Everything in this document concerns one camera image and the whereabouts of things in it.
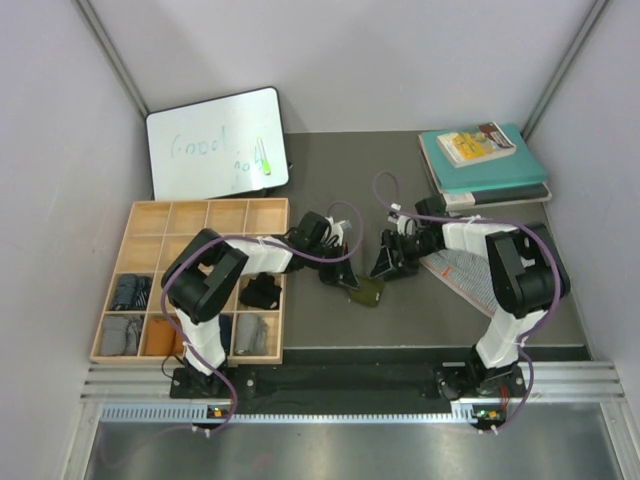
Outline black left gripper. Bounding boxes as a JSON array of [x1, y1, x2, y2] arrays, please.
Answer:
[[306, 242, 359, 292]]

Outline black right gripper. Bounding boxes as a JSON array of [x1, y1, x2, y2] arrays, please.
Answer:
[[371, 230, 441, 283]]

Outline green sports bra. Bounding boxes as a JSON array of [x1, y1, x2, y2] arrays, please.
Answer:
[[348, 276, 386, 308]]

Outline grey striped boxer shorts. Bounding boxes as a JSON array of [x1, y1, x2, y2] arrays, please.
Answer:
[[420, 250, 498, 317]]

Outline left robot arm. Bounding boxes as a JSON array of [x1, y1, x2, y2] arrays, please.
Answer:
[[161, 211, 360, 399]]

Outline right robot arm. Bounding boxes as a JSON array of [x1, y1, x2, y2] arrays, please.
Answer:
[[370, 197, 570, 400]]

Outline black rolled garment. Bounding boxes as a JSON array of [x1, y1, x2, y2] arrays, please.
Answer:
[[239, 273, 282, 310]]

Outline green whiteboard marker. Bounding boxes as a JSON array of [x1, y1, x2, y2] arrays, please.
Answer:
[[256, 137, 271, 176]]

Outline grey rolled garment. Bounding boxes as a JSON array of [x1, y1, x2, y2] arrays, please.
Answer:
[[234, 313, 268, 356]]

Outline navy rolled garment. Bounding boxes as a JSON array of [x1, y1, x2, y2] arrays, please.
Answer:
[[219, 314, 232, 354]]

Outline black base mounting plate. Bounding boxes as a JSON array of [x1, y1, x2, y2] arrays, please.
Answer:
[[169, 347, 525, 415]]

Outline white whiteboard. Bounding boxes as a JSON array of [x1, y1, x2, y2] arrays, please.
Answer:
[[146, 86, 290, 201]]

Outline yellow paperback book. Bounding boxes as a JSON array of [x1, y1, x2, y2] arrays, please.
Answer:
[[436, 122, 517, 168]]

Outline orange rolled garment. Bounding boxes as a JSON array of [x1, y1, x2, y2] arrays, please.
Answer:
[[142, 315, 183, 357]]

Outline dark blue rolled socks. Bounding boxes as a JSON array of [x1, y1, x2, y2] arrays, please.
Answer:
[[110, 274, 153, 311]]

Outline wooden compartment tray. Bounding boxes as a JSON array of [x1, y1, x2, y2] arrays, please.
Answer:
[[90, 198, 290, 365]]

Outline grey rolled socks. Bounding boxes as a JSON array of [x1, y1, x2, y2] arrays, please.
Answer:
[[99, 315, 143, 356]]

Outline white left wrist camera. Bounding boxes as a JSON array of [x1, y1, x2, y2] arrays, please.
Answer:
[[326, 217, 352, 244]]

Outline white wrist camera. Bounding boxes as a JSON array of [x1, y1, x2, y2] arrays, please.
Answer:
[[326, 217, 352, 244], [387, 203, 401, 224]]

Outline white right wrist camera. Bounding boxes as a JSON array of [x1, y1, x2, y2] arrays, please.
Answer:
[[387, 203, 401, 224]]

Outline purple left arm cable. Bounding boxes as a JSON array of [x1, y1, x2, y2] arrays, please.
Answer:
[[160, 200, 364, 436]]

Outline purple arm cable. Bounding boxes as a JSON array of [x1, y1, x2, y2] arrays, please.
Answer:
[[374, 171, 569, 435], [160, 200, 364, 436]]

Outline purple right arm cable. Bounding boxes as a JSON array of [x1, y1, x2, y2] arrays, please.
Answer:
[[374, 171, 569, 435]]

